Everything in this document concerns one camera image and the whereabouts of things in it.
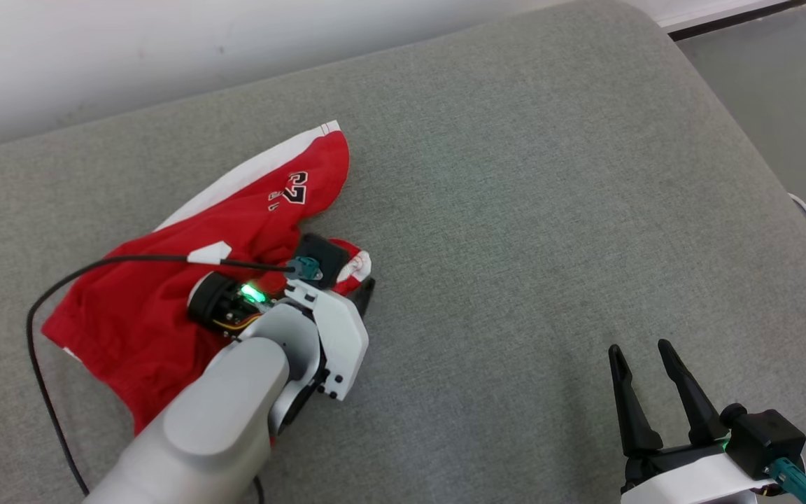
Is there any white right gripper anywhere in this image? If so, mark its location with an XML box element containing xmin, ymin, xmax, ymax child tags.
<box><xmin>607</xmin><ymin>339</ymin><xmax>764</xmax><ymax>504</ymax></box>

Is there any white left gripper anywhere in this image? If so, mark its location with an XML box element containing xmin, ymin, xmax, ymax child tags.
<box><xmin>188</xmin><ymin>272</ymin><xmax>376</xmax><ymax>402</ymax></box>

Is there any red white basketball jersey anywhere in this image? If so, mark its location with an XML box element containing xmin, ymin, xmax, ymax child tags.
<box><xmin>41</xmin><ymin>120</ymin><xmax>374</xmax><ymax>438</ymax></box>

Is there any grey fabric sofa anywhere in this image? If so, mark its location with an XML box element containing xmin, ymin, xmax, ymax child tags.
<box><xmin>0</xmin><ymin>0</ymin><xmax>806</xmax><ymax>504</ymax></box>

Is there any white black wall baseboard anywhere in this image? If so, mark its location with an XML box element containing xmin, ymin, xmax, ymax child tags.
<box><xmin>644</xmin><ymin>0</ymin><xmax>806</xmax><ymax>41</ymax></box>

